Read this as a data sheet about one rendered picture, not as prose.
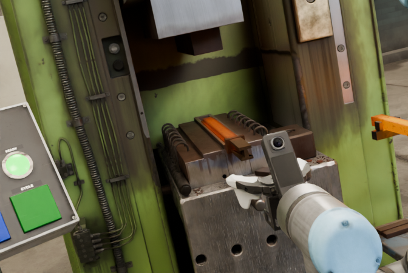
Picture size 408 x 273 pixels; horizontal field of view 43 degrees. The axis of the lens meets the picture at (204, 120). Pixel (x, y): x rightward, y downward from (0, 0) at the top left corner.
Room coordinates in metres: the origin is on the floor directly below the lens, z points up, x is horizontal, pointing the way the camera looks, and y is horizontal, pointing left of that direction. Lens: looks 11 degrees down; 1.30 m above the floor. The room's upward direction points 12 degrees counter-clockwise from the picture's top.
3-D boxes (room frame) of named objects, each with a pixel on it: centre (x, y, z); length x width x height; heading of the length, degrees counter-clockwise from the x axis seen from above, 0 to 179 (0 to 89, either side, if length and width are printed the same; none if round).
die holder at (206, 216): (1.41, -0.06, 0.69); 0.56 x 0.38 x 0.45; 9
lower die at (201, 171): (1.40, 0.00, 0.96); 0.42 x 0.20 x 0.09; 9
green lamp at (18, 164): (1.01, 0.38, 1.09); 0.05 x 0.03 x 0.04; 99
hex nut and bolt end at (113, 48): (1.31, 0.18, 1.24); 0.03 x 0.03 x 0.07; 9
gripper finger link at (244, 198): (0.91, -0.04, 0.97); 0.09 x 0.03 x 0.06; 45
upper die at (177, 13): (1.40, 0.00, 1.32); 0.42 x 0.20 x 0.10; 9
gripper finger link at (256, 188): (0.87, -0.07, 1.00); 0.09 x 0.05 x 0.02; 45
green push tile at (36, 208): (0.97, 0.35, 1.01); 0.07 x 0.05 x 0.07; 124
